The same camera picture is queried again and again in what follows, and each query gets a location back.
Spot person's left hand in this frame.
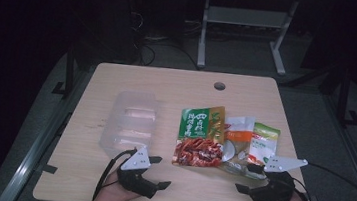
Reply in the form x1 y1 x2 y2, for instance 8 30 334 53
94 169 142 201

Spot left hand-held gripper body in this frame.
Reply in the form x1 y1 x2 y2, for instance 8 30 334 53
114 144 162 200

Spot white metal desk frame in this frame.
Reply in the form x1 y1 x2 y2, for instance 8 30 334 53
195 0 300 78

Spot green and white packet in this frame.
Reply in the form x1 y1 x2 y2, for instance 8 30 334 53
247 121 282 169

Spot white and orange packet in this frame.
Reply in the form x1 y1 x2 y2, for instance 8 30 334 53
218 113 274 182

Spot left hand-held gripper cable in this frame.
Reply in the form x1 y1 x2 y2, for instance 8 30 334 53
92 144 139 201

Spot black floor cables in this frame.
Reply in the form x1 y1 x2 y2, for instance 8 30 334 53
124 8 207 73

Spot black tape strip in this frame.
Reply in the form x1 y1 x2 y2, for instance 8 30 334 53
41 164 59 175

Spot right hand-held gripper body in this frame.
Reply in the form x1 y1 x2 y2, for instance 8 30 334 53
248 153 309 201

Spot green and red seasoning packet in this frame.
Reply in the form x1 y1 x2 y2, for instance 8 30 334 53
171 100 229 171

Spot black metal stand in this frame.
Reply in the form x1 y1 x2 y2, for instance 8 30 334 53
50 42 80 100
278 59 357 129

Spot clear plastic container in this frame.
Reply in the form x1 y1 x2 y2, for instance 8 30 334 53
97 87 162 163

